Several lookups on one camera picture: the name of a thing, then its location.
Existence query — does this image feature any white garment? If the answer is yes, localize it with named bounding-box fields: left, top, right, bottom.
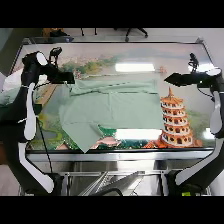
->
left=2, top=68, right=26, bottom=93

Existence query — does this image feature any black cable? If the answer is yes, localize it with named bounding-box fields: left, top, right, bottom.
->
left=35, top=109, right=55, bottom=178

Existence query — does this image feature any light green garment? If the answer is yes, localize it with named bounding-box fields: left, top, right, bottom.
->
left=0, top=87, right=21, bottom=105

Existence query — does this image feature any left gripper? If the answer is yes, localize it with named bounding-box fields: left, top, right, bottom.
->
left=46, top=70, right=76, bottom=85

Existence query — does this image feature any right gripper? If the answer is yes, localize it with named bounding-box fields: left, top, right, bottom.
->
left=163, top=72, right=196, bottom=89

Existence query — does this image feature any pale green shirt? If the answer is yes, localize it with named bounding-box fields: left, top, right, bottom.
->
left=58, top=78, right=165, bottom=154

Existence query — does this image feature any silver frame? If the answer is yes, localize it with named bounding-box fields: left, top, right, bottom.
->
left=18, top=35, right=224, bottom=197

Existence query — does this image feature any black office chair base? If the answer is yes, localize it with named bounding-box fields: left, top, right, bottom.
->
left=124, top=27, right=149, bottom=43

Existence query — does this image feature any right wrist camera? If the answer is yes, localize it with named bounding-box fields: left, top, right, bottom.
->
left=187, top=52, right=202, bottom=73

